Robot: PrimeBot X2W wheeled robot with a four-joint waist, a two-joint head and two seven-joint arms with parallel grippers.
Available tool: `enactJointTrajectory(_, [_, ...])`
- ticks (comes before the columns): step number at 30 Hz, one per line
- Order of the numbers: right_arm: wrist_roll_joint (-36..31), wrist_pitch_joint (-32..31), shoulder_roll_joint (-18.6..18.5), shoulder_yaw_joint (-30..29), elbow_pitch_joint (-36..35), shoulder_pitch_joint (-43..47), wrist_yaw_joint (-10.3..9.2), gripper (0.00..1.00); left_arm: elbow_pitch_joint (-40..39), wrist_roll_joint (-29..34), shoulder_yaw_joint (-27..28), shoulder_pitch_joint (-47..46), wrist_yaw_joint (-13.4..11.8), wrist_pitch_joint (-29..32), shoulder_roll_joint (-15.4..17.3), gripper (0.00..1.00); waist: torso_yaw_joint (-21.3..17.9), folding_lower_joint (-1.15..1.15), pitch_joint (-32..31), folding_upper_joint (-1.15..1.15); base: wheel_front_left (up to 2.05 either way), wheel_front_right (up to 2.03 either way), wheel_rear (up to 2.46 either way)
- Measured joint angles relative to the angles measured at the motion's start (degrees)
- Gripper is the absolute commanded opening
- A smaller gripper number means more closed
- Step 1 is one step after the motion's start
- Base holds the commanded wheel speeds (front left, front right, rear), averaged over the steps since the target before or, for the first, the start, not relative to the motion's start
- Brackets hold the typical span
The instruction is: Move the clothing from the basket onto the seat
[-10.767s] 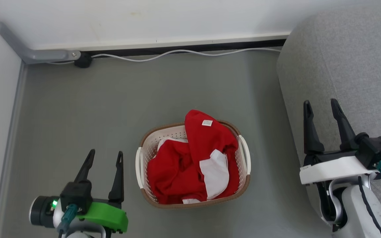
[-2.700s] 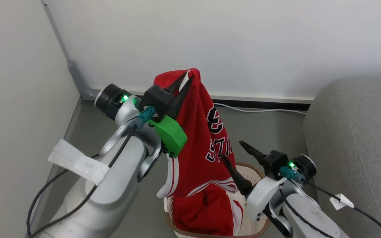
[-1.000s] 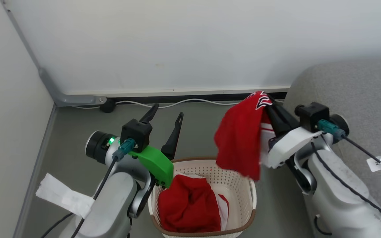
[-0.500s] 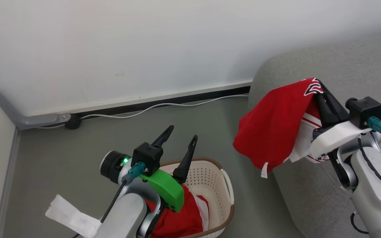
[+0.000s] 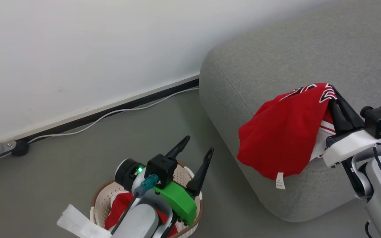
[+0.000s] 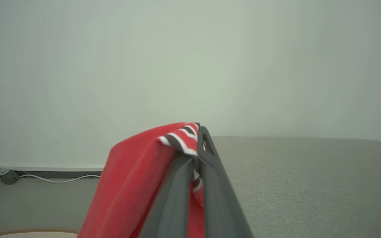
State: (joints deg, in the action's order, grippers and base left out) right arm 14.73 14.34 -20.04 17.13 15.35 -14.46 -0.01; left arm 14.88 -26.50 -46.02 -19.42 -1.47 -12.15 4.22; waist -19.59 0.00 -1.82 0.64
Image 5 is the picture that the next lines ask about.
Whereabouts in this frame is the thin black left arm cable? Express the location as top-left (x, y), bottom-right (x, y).
top-left (110, 194), bottom-right (140, 236)

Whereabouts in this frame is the black round foot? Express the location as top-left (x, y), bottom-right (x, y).
top-left (11, 140), bottom-right (30, 157)

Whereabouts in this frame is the cream laundry basket brown rim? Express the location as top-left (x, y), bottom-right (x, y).
top-left (90, 160), bottom-right (204, 238)

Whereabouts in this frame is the teal left camera connector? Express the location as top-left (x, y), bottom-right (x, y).
top-left (134, 175), bottom-right (160, 196)

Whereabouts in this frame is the grey fabric sofa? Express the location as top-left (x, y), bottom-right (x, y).
top-left (199, 0), bottom-right (381, 222)

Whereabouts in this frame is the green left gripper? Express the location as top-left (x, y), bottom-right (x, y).
top-left (152, 136), bottom-right (214, 227)

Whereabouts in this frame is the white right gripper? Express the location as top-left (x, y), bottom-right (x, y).
top-left (323, 86), bottom-right (381, 168)

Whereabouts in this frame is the red jersey with printed letters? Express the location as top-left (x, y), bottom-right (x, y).
top-left (237, 83), bottom-right (338, 189)

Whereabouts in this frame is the red and white garment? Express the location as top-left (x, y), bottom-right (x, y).
top-left (57, 191), bottom-right (178, 238)

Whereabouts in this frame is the white wall cable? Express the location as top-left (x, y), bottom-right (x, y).
top-left (27, 87), bottom-right (200, 143)

